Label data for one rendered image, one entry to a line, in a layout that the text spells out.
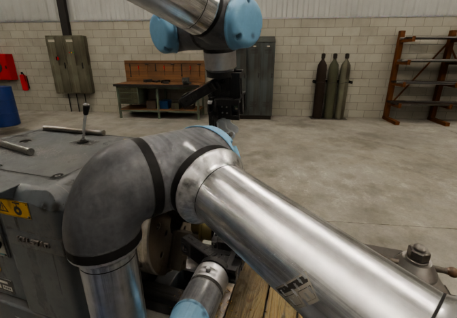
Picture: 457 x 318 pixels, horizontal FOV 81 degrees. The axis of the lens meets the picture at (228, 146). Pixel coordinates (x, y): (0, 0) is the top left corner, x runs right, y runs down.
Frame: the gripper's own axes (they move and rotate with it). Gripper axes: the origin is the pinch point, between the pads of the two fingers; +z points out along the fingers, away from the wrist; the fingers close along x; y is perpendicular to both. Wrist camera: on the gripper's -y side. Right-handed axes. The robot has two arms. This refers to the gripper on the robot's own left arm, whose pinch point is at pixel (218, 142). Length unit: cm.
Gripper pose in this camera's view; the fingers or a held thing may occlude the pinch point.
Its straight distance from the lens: 74.0
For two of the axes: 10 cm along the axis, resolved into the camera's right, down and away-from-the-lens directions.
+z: 0.5, 8.7, 4.9
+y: 9.6, 0.9, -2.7
